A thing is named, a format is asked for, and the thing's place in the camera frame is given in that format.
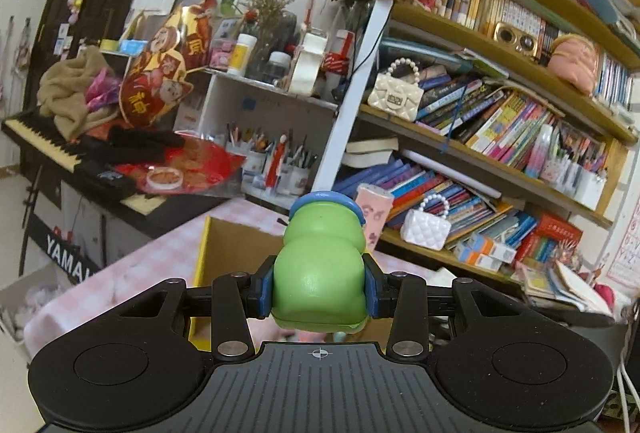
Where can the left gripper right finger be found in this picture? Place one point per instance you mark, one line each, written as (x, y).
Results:
(401, 298)

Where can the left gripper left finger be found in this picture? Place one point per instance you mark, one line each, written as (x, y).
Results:
(236, 297)

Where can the green frog toy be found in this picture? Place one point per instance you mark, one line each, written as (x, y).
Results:
(318, 276)

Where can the yellow cardboard box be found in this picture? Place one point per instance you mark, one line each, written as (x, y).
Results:
(227, 247)

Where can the white quilted pearl handbag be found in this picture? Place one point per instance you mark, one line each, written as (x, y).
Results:
(425, 229)

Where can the pink checkered tablecloth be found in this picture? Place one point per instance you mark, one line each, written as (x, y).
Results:
(173, 255)

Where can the orange white medicine box lower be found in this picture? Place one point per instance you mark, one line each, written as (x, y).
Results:
(468, 256)

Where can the orange white medicine box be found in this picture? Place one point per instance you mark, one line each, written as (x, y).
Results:
(468, 256)
(487, 246)

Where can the orange white medicine box upper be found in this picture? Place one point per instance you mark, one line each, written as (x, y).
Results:
(487, 246)

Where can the pink cylindrical container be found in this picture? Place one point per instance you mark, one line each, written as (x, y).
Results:
(375, 204)

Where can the red packaging bag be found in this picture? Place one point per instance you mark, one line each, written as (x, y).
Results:
(199, 167)

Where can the stack of magazines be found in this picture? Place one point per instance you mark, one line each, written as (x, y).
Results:
(558, 287)

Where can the red dictionary book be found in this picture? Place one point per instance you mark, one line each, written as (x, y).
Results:
(551, 226)

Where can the white cubby shelf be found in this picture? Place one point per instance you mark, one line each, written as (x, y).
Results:
(249, 117)

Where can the wooden bookshelf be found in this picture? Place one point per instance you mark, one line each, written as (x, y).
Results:
(606, 198)

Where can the cream quilted pearl handbag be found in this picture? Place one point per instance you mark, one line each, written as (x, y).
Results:
(396, 96)

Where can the black electric piano keyboard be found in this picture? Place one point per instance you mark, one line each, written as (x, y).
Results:
(75, 164)

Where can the red gold fortune god decoration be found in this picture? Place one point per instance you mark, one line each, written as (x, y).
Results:
(156, 80)

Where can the white yellow bottle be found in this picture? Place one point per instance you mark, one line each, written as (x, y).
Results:
(242, 51)

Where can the beige cloth pile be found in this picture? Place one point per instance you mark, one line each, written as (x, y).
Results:
(62, 90)

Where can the pink pig face cushion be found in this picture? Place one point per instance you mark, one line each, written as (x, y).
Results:
(575, 60)

